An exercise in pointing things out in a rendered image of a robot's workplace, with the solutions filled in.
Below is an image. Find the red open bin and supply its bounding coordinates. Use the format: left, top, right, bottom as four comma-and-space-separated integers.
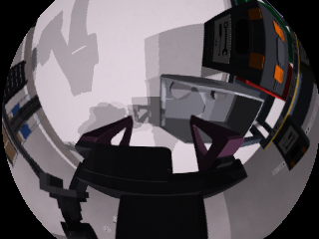
236, 62, 293, 102

